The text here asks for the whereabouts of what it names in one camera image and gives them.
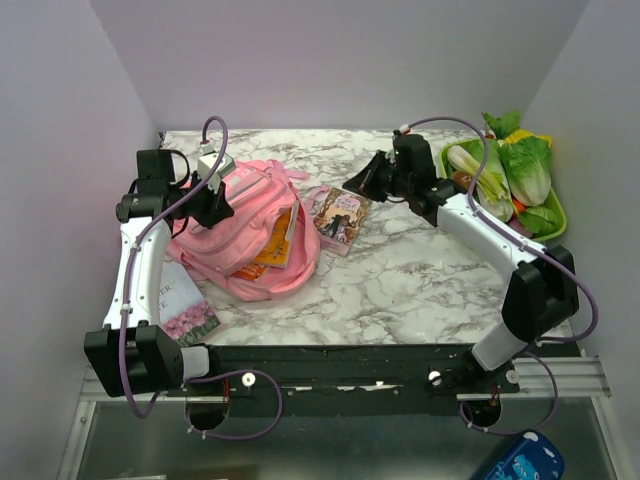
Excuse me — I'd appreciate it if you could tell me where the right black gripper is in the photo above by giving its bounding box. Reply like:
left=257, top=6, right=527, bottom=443
left=342, top=150, right=412, bottom=204

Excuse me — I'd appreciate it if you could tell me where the pink student backpack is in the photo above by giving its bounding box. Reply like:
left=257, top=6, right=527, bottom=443
left=167, top=160, right=320, bottom=301

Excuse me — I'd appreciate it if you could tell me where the brown illustrated notebook packet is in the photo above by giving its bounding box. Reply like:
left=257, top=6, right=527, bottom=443
left=314, top=187, right=372, bottom=256

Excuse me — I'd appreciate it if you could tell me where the orange card packet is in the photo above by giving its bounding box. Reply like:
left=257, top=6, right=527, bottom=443
left=254, top=202, right=299, bottom=269

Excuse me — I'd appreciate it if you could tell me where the Designer Fate flower book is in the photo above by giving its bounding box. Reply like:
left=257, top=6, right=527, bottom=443
left=159, top=261, right=221, bottom=347

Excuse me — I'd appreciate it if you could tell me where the orange Treehouse book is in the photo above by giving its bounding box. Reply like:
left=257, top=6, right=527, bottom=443
left=231, top=264, right=269, bottom=282

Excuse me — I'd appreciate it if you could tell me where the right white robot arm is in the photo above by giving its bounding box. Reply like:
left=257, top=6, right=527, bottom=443
left=343, top=134, right=579, bottom=392

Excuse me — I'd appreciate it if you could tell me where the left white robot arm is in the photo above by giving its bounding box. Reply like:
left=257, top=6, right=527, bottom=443
left=84, top=149, right=235, bottom=397

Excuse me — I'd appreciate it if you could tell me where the brown round fruit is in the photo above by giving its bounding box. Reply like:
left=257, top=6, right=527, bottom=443
left=451, top=170, right=473, bottom=192

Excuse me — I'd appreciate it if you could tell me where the purple pink radish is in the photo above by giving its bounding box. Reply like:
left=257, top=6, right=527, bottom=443
left=507, top=216, right=533, bottom=239

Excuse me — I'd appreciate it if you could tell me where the green lettuce head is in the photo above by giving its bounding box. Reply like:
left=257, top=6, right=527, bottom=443
left=498, top=136, right=551, bottom=206

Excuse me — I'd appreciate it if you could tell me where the green vegetable tray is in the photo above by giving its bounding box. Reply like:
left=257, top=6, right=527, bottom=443
left=439, top=142, right=568, bottom=246

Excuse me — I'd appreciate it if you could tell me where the blue dinosaur pencil case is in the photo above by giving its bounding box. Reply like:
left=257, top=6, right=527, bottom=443
left=471, top=430, right=565, bottom=480

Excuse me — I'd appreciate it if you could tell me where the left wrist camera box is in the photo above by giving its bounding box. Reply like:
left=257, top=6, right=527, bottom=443
left=197, top=152, right=236, bottom=193

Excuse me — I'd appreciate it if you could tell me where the black mounting rail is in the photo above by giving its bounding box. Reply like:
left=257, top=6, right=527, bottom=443
left=182, top=344, right=519, bottom=419

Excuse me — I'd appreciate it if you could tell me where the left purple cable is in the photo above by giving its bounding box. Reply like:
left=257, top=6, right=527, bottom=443
left=118, top=116, right=284, bottom=442

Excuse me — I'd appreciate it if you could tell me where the purple cable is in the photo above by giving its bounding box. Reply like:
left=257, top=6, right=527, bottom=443
left=118, top=116, right=284, bottom=442
left=399, top=116, right=599, bottom=435

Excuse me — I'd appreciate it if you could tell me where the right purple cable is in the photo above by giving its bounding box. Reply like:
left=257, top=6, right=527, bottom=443
left=399, top=116, right=599, bottom=435

